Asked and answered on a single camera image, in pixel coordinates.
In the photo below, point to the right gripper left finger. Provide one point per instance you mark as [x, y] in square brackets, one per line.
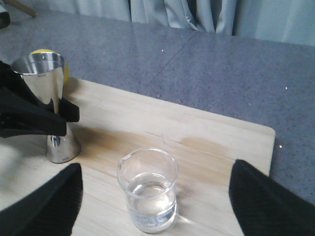
[50, 210]

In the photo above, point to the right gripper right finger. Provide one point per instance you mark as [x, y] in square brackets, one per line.
[265, 208]

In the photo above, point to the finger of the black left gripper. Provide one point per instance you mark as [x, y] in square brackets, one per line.
[20, 110]
[61, 110]

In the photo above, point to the steel double jigger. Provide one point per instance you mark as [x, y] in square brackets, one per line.
[43, 73]

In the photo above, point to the clear glass beaker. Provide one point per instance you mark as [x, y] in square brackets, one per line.
[148, 178]

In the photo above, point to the yellow lemon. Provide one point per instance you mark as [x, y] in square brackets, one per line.
[65, 69]

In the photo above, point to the bamboo cutting board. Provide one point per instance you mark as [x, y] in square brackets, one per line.
[113, 123]

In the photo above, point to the wooden stick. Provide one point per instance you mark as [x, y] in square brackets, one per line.
[22, 7]

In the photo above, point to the grey curtain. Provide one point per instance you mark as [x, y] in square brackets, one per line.
[290, 21]

